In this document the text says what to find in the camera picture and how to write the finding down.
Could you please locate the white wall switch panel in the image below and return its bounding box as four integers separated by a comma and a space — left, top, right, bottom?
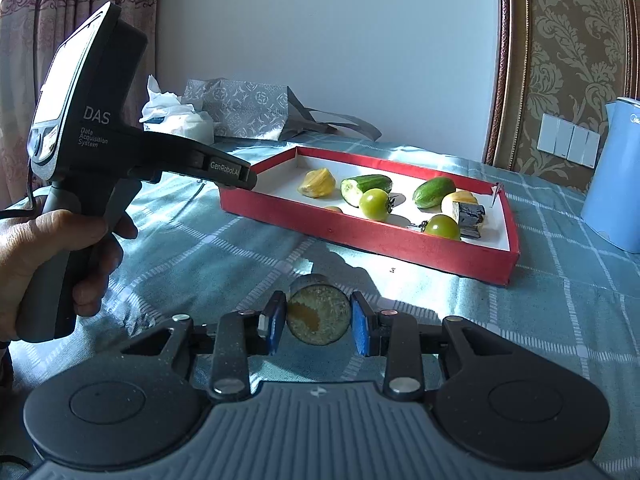
537, 114, 601, 169

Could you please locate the cut cucumber piece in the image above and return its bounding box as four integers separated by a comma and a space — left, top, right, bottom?
341, 174, 393, 208

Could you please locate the tissue pack with cat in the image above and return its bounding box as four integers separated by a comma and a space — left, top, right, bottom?
139, 75, 215, 145

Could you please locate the red shallow cardboard box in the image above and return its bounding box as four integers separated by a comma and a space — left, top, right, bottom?
220, 145, 520, 285

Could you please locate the brown patterned curtain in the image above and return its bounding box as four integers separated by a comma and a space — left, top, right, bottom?
0, 0, 158, 207

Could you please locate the large yellow starfruit chunk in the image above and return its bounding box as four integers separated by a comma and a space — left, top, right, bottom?
297, 168, 335, 198

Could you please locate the grey patterned gift bag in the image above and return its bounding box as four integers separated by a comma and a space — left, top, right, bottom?
183, 78, 382, 141

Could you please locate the person's left hand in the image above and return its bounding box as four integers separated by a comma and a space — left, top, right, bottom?
0, 208, 139, 344

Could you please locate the teal checked tablecloth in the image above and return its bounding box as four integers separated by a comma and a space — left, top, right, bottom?
1, 134, 639, 479

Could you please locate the green tomato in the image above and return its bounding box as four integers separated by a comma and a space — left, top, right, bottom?
359, 188, 395, 221
420, 214, 461, 240

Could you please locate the blue electric kettle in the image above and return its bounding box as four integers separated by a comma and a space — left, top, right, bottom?
582, 96, 640, 254

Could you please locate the dark eggplant piece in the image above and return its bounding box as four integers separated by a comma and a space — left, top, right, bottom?
452, 202, 486, 240

